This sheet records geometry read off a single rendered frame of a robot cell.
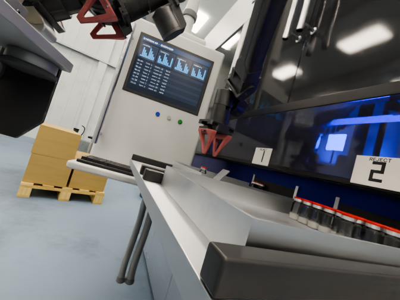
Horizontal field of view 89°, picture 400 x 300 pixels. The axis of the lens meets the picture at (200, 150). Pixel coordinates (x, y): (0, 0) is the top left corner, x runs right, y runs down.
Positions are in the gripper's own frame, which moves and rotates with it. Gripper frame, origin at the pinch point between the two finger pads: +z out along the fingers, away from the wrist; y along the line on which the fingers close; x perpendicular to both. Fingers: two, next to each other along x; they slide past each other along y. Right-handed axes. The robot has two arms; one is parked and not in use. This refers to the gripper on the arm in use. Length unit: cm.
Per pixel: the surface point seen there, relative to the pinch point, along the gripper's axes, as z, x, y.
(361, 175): -3.2, -35.2, 11.0
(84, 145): 75, 715, 65
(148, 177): 7.6, -14.9, -24.5
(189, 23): -67, 55, 8
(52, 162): 56, 240, -28
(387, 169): -5.0, -39.0, 10.1
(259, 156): -3.4, -3.5, 19.4
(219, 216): 5.5, -37.0, -28.0
